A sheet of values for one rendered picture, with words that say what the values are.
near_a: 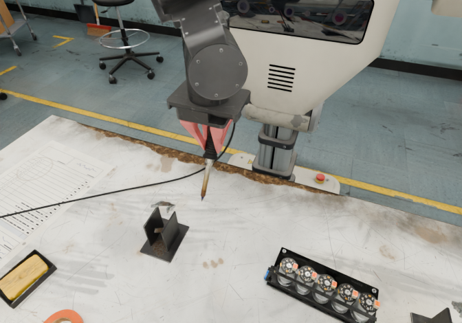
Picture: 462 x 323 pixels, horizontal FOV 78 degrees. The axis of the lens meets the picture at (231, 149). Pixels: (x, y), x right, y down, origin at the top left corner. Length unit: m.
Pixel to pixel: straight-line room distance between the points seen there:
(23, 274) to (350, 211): 0.59
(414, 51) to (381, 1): 2.42
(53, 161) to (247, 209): 0.47
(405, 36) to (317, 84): 2.32
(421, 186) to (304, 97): 1.31
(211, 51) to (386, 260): 0.46
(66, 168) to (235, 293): 0.47
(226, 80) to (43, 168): 0.58
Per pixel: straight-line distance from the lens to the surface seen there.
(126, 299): 0.53
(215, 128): 0.38
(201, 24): 0.28
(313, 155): 1.85
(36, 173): 0.78
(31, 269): 0.60
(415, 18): 2.93
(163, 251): 0.55
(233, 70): 0.28
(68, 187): 0.71
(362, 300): 0.47
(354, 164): 1.87
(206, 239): 0.55
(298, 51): 0.66
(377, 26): 0.64
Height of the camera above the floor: 1.22
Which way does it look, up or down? 42 degrees down
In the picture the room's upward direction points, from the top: straight up
